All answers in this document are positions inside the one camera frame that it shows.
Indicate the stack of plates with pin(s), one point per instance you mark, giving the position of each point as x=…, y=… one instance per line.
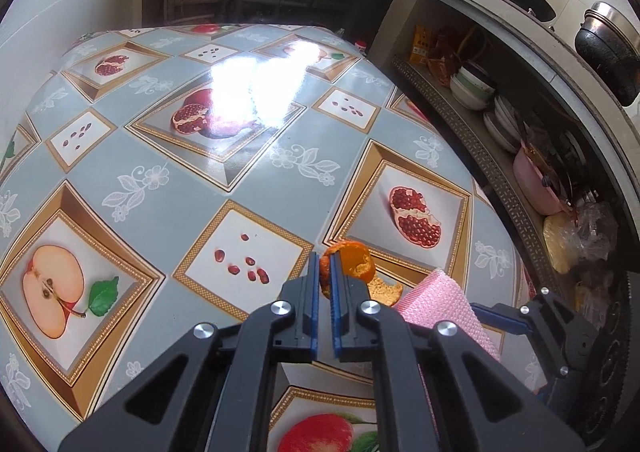
x=502, y=124

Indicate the orange peel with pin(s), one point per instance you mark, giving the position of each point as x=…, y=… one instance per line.
x=358, y=263

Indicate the bag of yellow grain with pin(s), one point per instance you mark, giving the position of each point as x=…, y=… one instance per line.
x=586, y=233

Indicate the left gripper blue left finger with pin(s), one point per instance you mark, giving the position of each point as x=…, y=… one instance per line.
x=307, y=311

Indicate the pink sponge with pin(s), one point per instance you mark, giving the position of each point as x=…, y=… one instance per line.
x=439, y=298

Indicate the orange snack packet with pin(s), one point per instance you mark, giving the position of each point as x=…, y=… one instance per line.
x=422, y=43

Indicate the fruit pattern tablecloth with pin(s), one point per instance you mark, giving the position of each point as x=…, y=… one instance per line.
x=161, y=177

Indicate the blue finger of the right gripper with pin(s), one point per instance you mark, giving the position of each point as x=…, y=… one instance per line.
x=503, y=318

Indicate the pink plastic basin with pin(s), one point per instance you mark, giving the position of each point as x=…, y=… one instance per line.
x=529, y=179

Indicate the stack of white bowls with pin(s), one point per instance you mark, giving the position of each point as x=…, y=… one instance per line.
x=472, y=87

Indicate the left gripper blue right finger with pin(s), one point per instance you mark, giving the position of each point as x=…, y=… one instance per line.
x=342, y=310

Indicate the perforated metal shelf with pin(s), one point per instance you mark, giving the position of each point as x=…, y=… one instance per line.
x=489, y=164

